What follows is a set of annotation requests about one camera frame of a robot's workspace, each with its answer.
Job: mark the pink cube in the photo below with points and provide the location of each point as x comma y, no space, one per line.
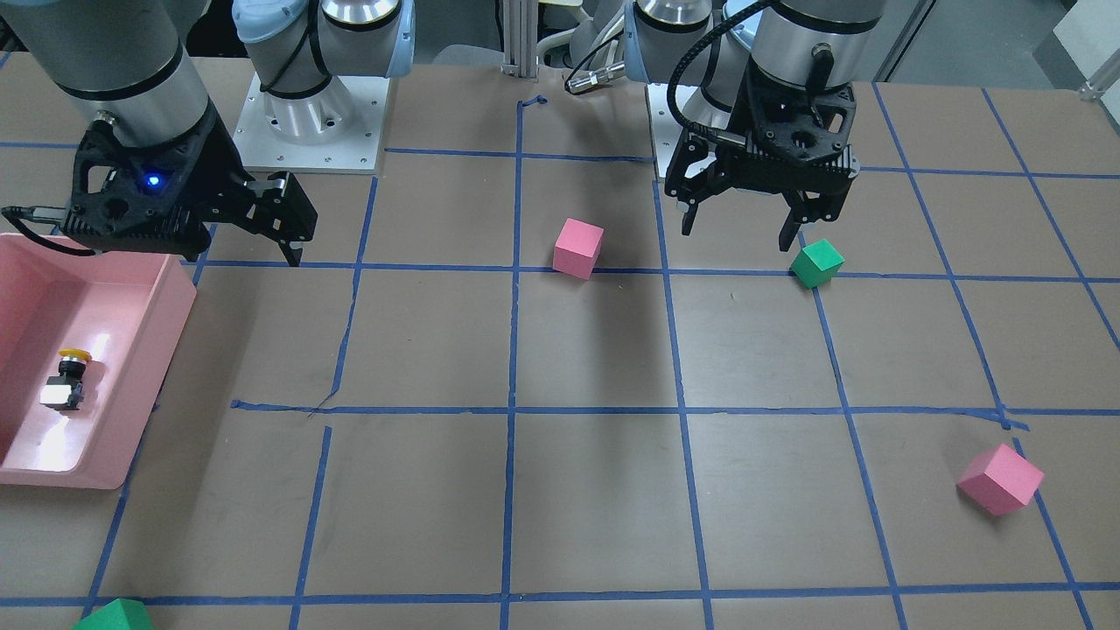
577,249
1000,481

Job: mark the pink cube centre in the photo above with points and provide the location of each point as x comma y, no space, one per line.
577,249

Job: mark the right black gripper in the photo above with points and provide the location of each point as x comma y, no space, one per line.
220,159

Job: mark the green cube near bin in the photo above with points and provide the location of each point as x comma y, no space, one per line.
119,614

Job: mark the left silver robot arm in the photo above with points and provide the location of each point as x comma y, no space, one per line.
708,44

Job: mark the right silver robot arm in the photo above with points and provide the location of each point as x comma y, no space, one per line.
130,58

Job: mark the aluminium frame post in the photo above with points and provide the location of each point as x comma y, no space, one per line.
519,21

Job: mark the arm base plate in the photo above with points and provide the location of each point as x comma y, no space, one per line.
666,132
338,130

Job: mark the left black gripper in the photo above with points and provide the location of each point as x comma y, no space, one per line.
738,123

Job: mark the green cube near left arm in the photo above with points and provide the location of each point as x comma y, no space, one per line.
817,263

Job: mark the pink cube far side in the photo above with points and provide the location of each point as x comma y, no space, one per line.
1000,481

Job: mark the pink plastic bin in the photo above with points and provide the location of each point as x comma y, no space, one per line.
86,342

